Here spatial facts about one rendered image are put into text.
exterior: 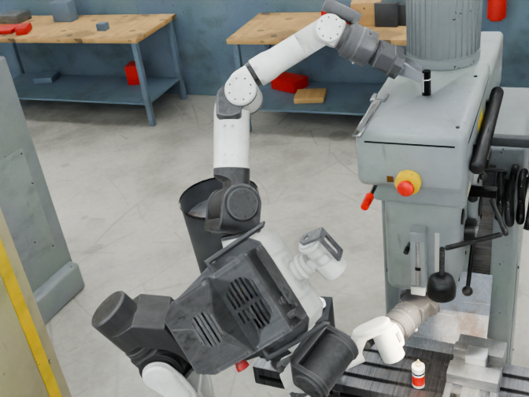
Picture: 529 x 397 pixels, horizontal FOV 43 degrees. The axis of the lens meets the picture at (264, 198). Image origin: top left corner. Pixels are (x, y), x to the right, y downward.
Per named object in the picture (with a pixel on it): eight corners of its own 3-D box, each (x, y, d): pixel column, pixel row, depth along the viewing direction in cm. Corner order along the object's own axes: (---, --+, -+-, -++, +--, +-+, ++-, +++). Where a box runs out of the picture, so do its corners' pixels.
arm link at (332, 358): (312, 401, 166) (334, 391, 154) (286, 376, 167) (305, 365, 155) (338, 366, 172) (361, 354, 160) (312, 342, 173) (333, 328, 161)
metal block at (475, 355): (484, 374, 208) (485, 360, 205) (464, 370, 210) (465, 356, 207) (487, 362, 212) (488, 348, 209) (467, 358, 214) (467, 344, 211)
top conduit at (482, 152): (484, 175, 156) (485, 161, 154) (465, 174, 157) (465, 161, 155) (503, 98, 190) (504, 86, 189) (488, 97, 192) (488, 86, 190)
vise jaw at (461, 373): (497, 393, 202) (497, 384, 200) (445, 382, 208) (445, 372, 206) (500, 379, 206) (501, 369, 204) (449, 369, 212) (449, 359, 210)
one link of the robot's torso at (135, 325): (83, 335, 165) (135, 301, 160) (96, 302, 177) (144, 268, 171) (162, 399, 176) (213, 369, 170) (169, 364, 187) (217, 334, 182)
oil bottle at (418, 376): (423, 390, 215) (423, 365, 210) (410, 387, 217) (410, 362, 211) (426, 381, 218) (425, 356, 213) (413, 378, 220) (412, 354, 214)
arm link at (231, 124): (220, 86, 176) (219, 172, 174) (209, 73, 163) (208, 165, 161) (263, 84, 174) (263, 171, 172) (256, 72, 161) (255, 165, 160)
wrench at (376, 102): (364, 138, 153) (364, 135, 153) (348, 137, 155) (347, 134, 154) (389, 96, 172) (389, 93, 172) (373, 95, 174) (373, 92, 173)
